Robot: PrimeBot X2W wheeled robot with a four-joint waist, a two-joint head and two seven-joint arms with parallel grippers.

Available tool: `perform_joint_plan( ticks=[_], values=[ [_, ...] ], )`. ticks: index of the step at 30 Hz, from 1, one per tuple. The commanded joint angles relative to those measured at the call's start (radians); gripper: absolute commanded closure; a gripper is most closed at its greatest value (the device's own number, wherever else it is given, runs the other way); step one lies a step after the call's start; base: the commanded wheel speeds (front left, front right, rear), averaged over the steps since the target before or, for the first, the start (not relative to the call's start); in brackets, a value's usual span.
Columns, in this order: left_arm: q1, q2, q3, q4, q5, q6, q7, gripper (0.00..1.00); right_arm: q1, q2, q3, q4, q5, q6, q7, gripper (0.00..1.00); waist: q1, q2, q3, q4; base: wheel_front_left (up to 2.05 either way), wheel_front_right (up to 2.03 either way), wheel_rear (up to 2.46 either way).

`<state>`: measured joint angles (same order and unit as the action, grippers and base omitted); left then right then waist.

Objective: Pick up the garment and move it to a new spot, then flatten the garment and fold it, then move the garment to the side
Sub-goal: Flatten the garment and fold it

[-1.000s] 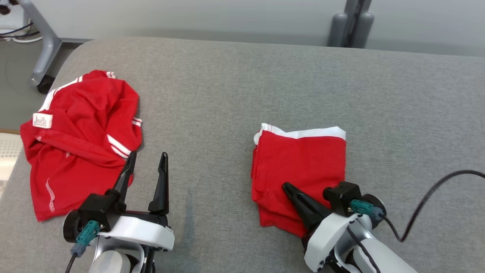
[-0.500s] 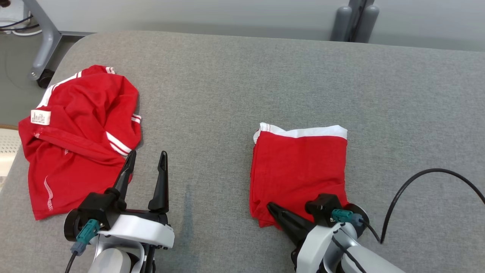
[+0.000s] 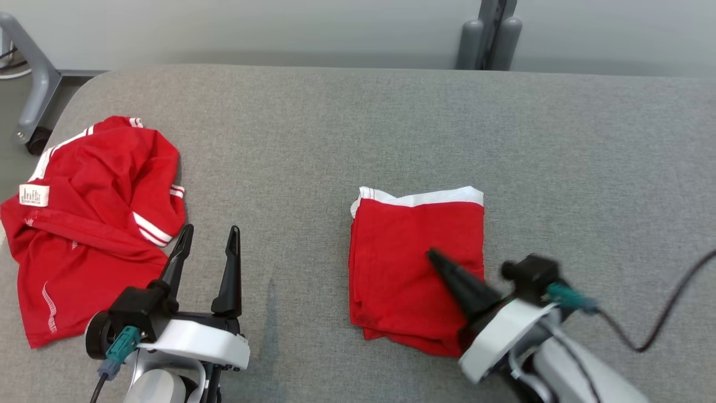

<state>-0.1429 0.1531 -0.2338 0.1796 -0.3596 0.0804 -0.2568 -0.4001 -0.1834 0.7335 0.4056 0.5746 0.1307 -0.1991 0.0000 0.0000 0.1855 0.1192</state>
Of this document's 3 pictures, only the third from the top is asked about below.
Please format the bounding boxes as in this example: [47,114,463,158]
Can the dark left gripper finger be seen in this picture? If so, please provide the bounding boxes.
[211,226,242,317]
[159,224,195,298]

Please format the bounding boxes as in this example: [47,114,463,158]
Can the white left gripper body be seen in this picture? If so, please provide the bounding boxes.
[137,315,251,370]

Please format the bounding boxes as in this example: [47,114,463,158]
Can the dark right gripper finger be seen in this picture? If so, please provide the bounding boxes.
[426,249,504,324]

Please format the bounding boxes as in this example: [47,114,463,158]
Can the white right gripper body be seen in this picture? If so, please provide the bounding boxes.
[459,294,560,384]

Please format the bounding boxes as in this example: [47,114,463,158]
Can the red shorts white waistband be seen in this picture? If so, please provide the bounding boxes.
[348,186,486,358]

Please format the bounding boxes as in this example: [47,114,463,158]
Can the red shirt white sleeves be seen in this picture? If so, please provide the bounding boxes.
[0,116,186,349]

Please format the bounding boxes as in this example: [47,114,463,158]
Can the grey wheeled stand leg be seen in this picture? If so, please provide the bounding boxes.
[0,12,107,156]

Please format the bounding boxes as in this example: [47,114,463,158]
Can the left black cable teal plug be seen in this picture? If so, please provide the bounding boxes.
[89,326,142,403]

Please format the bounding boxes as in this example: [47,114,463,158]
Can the black cable teal plug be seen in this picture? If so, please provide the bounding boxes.
[89,326,142,403]
[545,248,716,353]

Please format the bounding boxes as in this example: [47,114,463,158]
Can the right black cable teal plug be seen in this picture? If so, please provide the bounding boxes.
[545,248,716,353]

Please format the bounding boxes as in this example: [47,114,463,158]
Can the grey metal post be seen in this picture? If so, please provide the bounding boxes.
[456,0,524,71]

